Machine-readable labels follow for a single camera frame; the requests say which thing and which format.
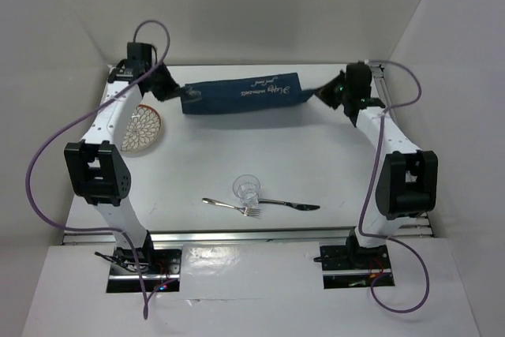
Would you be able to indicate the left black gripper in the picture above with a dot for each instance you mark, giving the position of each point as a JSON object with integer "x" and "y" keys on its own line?
{"x": 170, "y": 87}

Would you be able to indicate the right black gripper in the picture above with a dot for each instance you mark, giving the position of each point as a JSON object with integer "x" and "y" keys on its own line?
{"x": 325, "y": 92}

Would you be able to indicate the floral ceramic plate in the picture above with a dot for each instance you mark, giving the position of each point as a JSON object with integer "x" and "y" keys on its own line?
{"x": 143, "y": 129}

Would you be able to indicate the blue fish placemat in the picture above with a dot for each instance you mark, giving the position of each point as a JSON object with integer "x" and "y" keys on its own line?
{"x": 244, "y": 95}

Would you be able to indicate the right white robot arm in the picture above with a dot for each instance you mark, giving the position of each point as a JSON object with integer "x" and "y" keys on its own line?
{"x": 365, "y": 237}

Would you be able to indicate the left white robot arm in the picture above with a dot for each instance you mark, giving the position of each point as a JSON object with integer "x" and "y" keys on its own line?
{"x": 97, "y": 171}

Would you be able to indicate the silver table knife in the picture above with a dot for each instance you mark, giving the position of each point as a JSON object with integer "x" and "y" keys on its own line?
{"x": 296, "y": 206}

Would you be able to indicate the clear drinking glass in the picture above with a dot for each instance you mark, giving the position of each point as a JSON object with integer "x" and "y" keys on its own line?
{"x": 247, "y": 189}

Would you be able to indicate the silver fork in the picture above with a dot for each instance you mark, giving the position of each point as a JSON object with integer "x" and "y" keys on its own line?
{"x": 247, "y": 212}

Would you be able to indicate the aluminium front rail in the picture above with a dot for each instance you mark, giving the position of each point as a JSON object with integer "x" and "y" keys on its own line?
{"x": 179, "y": 238}

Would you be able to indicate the aluminium rail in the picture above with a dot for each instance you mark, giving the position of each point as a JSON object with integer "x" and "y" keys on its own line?
{"x": 179, "y": 238}
{"x": 394, "y": 116}

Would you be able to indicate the aluminium right side rail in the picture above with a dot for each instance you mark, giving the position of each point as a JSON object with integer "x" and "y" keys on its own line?
{"x": 394, "y": 116}

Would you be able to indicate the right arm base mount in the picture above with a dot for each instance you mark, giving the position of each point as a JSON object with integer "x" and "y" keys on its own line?
{"x": 352, "y": 266}

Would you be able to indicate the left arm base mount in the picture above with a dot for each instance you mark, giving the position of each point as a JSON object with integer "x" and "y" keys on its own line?
{"x": 163, "y": 273}

